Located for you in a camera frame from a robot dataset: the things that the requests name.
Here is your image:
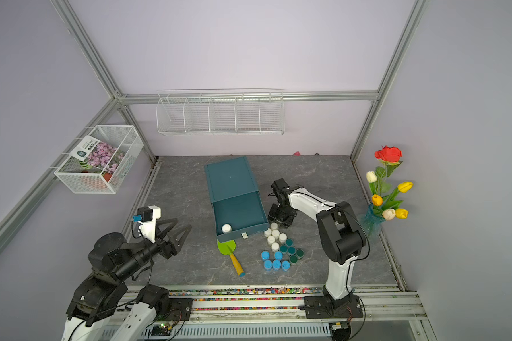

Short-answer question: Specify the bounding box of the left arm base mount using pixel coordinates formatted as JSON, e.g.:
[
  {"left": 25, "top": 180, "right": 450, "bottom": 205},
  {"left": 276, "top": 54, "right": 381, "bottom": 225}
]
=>
[{"left": 131, "top": 284, "right": 193, "bottom": 321}]

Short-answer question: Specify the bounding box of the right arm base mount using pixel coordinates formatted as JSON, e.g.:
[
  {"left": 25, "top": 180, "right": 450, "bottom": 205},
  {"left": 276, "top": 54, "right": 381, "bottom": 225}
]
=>
[{"left": 303, "top": 294, "right": 364, "bottom": 320}]

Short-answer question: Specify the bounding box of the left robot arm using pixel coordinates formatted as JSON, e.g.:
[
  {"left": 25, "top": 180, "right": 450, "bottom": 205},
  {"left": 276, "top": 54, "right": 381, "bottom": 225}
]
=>
[{"left": 62, "top": 218, "right": 193, "bottom": 340}]

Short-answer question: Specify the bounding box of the artificial flower bouquet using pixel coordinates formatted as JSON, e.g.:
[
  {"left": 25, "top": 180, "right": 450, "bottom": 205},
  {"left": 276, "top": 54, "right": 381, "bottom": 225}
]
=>
[{"left": 366, "top": 146, "right": 414, "bottom": 223}]

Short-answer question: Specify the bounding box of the white wire basket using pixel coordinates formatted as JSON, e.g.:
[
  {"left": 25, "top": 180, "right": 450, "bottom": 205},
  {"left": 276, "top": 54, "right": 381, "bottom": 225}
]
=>
[{"left": 55, "top": 125, "right": 144, "bottom": 195}]

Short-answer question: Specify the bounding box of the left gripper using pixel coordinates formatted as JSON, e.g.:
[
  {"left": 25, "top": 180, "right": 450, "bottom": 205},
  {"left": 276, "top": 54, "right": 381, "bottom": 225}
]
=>
[{"left": 116, "top": 216, "right": 192, "bottom": 279}]

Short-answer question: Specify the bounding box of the purple flower seed packet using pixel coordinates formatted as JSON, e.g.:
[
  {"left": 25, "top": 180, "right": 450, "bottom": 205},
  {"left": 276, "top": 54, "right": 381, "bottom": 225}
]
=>
[{"left": 70, "top": 136, "right": 125, "bottom": 176}]

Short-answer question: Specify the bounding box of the teal top drawer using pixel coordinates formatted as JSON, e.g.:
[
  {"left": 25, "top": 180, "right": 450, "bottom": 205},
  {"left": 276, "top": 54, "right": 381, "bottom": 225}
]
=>
[{"left": 212, "top": 192, "right": 270, "bottom": 242}]

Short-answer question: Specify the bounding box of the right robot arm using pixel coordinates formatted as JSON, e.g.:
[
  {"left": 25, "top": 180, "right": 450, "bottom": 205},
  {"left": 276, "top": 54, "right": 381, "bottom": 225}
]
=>
[{"left": 268, "top": 178, "right": 368, "bottom": 302}]

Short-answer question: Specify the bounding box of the white wire wall shelf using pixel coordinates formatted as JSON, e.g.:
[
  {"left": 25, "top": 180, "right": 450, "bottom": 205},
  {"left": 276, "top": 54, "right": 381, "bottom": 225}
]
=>
[{"left": 156, "top": 88, "right": 285, "bottom": 136}]

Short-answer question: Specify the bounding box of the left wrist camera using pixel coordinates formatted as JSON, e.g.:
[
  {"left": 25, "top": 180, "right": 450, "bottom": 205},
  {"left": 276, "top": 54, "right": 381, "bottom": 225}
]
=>
[{"left": 132, "top": 205, "right": 162, "bottom": 243}]

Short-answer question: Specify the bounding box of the teal drawer cabinet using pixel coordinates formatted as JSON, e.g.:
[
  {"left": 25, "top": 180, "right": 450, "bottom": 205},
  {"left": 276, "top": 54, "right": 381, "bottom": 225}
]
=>
[{"left": 204, "top": 156, "right": 259, "bottom": 204}]

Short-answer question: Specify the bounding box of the green trowel yellow handle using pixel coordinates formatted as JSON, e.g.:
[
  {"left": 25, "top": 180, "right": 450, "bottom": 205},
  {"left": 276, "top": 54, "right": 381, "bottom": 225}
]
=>
[{"left": 217, "top": 240, "right": 245, "bottom": 277}]

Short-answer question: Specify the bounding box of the teal glass vase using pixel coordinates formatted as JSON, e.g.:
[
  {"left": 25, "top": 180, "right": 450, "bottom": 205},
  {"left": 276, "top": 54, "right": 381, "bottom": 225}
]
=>
[{"left": 358, "top": 205, "right": 385, "bottom": 240}]

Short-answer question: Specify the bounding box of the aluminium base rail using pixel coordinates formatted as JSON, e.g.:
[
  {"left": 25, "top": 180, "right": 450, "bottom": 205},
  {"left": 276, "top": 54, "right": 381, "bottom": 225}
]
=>
[{"left": 70, "top": 284, "right": 430, "bottom": 341}]

